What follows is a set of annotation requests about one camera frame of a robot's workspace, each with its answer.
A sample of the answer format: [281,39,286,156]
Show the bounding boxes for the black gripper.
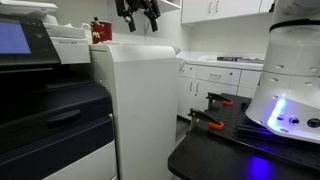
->
[114,0,162,33]

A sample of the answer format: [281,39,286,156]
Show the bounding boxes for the white countertop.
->
[175,50,268,72]

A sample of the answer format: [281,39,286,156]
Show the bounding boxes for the white wall shelf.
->
[156,0,183,14]

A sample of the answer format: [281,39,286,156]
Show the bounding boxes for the white copier finisher unit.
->
[88,43,181,180]

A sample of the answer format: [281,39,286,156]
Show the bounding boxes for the black clamp with orange tip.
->
[205,92,235,112]
[187,107,225,134]

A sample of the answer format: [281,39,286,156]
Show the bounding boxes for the large dark blue photocopier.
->
[0,0,118,180]

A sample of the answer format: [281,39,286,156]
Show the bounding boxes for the dark flat book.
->
[216,55,265,65]

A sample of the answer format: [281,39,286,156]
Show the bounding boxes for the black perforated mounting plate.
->
[199,94,320,172]

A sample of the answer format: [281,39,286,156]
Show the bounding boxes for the black robot table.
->
[167,93,320,180]

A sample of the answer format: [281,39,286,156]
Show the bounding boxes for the white base cabinets with drawers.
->
[176,62,263,122]

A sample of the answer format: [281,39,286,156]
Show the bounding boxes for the copier touchscreen control panel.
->
[0,17,62,68]

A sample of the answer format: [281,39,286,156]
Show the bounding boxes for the white wall cabinet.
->
[181,0,276,25]

